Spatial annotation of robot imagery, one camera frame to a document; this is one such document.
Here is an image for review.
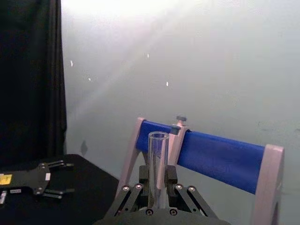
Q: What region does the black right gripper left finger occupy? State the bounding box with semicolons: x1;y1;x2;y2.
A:
106;165;151;217

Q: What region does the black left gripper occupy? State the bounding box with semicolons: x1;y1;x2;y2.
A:
0;160;75;200

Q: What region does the black curtain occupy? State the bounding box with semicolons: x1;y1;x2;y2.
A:
0;0;68;165

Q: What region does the blue and pale rack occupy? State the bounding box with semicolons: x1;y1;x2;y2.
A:
114;117;285;225

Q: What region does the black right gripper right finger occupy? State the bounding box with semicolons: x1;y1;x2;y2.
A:
165;165;215;218

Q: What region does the clear glass test tube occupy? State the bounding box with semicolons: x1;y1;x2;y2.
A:
148;131;170;209

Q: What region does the black table cloth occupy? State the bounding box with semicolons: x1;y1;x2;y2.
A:
0;153;120;225

